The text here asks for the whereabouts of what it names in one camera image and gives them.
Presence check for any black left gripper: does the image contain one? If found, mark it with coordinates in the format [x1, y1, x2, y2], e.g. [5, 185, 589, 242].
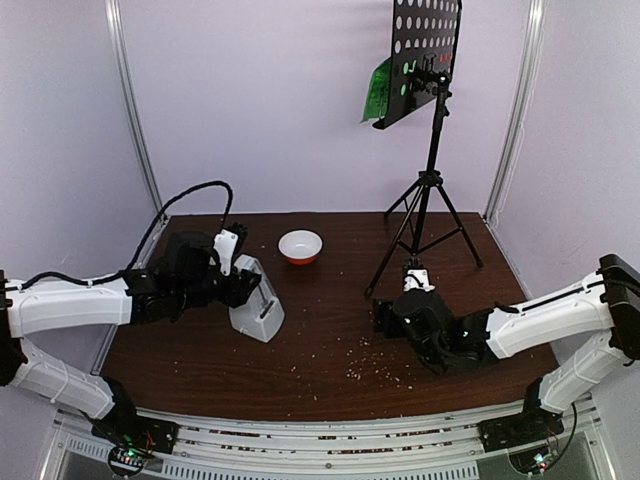
[175, 263, 259, 311]

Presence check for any white metronome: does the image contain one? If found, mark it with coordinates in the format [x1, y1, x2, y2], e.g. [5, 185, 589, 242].
[229, 254, 285, 343]

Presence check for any green sheet booklet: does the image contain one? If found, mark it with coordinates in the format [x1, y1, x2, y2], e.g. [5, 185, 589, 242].
[361, 58, 391, 123]

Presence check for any black music stand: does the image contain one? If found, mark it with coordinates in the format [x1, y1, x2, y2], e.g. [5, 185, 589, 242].
[364, 0, 483, 298]

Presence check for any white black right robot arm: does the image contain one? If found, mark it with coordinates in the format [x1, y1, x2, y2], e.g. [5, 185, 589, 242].
[373, 254, 639, 452]

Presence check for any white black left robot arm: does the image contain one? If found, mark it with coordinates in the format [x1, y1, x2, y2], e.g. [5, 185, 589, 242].
[1, 228, 264, 451]

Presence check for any white orange bowl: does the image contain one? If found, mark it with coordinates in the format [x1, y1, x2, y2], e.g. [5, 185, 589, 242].
[278, 230, 323, 266]

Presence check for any right round circuit board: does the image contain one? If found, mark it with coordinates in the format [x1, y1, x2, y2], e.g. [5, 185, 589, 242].
[508, 443, 565, 477]

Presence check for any round circuit board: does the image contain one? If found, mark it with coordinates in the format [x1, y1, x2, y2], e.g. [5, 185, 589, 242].
[107, 446, 149, 478]
[508, 443, 565, 477]

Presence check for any left round circuit board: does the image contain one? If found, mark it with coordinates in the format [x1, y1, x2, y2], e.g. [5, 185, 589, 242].
[107, 446, 149, 478]

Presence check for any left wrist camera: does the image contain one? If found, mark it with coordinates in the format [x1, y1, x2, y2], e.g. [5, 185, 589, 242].
[211, 222, 248, 276]

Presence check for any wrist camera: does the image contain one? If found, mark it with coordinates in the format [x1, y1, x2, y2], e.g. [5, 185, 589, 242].
[403, 257, 435, 292]
[211, 222, 248, 276]

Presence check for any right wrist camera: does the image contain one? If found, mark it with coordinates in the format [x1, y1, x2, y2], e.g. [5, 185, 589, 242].
[403, 257, 435, 292]

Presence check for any black braided left cable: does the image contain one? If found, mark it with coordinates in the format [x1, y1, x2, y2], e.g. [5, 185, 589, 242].
[119, 180, 235, 281]

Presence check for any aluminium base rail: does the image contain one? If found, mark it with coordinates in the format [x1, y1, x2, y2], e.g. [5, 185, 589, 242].
[37, 399, 619, 480]

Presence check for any right aluminium frame post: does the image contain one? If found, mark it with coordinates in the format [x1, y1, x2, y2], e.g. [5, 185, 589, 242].
[484, 0, 547, 228]

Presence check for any aluminium frame post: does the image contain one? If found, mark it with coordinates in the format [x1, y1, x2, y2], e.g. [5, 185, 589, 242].
[484, 0, 547, 228]
[104, 0, 163, 213]

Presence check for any left aluminium frame post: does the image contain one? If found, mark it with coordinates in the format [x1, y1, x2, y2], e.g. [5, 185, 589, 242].
[104, 0, 163, 213]

